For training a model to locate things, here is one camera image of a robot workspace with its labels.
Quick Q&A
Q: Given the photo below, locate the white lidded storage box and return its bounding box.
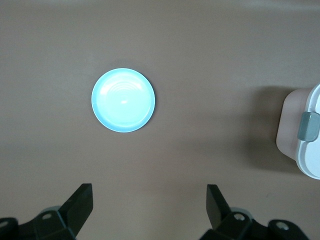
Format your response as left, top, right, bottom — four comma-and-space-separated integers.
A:
275, 83, 320, 180

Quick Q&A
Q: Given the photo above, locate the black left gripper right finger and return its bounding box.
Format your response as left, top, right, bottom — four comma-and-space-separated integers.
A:
199, 184, 308, 240

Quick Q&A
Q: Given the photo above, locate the light blue round plate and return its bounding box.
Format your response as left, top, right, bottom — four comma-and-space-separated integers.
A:
91, 67, 156, 133

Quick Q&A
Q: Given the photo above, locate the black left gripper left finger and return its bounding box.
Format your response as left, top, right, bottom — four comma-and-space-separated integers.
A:
0, 183, 94, 240

